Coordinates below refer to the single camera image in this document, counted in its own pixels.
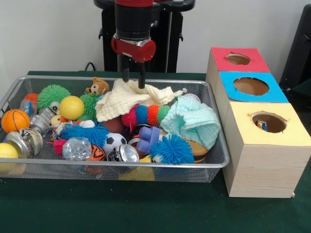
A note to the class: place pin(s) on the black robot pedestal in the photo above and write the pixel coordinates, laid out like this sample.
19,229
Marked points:
170,41

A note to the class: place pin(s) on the large green spiky ball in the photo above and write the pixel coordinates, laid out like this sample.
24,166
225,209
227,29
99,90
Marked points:
52,95

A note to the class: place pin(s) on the multicolour spiky caterpillar toy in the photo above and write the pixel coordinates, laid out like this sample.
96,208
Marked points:
148,114

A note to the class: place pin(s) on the yellow plastic ball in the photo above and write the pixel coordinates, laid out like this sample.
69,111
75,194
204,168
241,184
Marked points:
8,151
71,108

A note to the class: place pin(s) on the brown plush animal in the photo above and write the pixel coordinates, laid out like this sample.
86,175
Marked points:
98,85

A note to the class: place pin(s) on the blue spiky rubber ball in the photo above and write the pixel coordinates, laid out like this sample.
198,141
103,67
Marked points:
172,150
85,133

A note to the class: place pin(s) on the crushed silver can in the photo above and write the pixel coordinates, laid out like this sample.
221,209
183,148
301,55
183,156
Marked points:
125,153

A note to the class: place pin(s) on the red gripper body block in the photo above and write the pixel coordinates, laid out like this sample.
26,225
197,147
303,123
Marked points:
132,52

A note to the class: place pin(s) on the dark green tablecloth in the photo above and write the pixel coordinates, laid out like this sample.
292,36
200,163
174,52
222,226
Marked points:
145,211

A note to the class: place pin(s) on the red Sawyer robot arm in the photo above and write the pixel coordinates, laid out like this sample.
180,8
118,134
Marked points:
133,17

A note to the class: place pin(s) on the cream knitted cloth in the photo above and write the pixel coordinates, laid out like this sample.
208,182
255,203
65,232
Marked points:
116,104

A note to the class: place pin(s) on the small soccer ball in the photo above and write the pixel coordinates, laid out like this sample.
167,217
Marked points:
114,143

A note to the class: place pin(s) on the wooden three-hole sorting box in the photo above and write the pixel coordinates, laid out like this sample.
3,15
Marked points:
267,170

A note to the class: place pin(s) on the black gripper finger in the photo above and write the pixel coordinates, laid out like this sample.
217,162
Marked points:
142,77
125,72

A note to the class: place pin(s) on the polka dot patterned cloth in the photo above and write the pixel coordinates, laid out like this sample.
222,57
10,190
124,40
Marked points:
262,125

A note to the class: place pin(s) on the mint knitted cloth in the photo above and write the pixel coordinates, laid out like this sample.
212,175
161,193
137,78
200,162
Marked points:
194,121

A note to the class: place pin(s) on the orange basketball toy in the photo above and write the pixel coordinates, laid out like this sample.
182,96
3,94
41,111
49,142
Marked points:
15,121

